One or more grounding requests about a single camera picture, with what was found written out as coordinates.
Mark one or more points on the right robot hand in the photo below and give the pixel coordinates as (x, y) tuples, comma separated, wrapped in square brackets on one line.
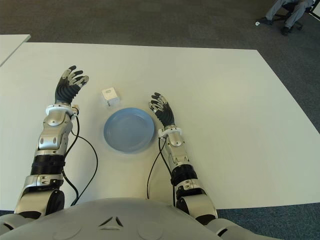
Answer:
[(165, 115)]

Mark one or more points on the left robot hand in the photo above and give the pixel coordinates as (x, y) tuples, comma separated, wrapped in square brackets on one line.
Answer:
[(65, 91)]

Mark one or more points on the white cube charger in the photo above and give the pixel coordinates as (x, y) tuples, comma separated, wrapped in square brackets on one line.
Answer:
[(110, 96)]

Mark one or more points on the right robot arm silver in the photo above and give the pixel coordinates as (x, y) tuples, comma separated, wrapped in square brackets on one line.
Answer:
[(178, 155)]

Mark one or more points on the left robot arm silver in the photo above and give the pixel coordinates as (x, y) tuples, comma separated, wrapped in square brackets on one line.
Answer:
[(52, 140)]

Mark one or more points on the blue round plate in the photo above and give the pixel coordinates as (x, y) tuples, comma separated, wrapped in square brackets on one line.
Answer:
[(128, 130)]

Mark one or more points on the white side table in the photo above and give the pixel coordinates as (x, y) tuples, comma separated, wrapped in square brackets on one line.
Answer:
[(10, 45)]

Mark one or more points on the grey robot torso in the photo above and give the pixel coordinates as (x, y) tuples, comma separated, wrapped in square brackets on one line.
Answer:
[(125, 220)]

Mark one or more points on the black office chair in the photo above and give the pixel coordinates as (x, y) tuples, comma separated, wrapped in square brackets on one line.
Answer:
[(280, 17)]

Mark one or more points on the seated person grey trousers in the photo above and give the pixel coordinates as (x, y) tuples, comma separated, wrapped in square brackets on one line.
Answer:
[(295, 12)]

